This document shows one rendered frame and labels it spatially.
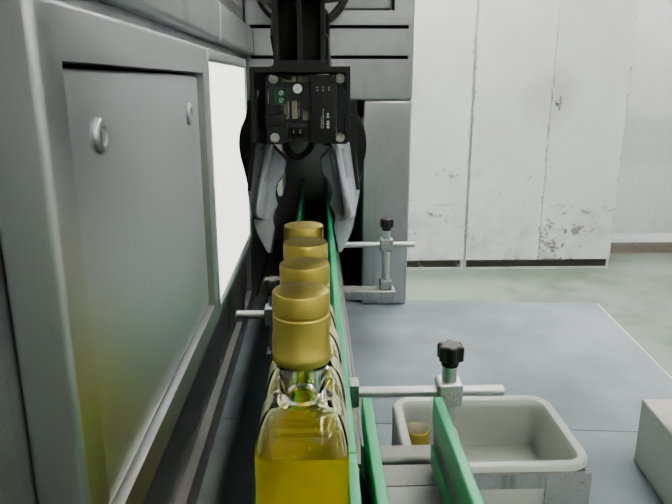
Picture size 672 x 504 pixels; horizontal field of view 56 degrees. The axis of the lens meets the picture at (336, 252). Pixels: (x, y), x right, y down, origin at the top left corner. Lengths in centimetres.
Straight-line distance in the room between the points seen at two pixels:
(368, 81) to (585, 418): 83
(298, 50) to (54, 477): 31
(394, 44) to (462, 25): 287
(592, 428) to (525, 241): 352
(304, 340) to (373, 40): 115
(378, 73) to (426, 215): 296
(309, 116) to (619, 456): 75
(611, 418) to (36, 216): 98
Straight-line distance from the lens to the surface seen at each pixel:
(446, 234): 442
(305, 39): 48
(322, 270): 41
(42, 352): 37
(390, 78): 147
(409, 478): 70
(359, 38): 146
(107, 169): 43
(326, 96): 46
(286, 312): 36
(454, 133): 432
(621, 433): 111
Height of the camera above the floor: 128
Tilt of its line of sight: 15 degrees down
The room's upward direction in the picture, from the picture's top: straight up
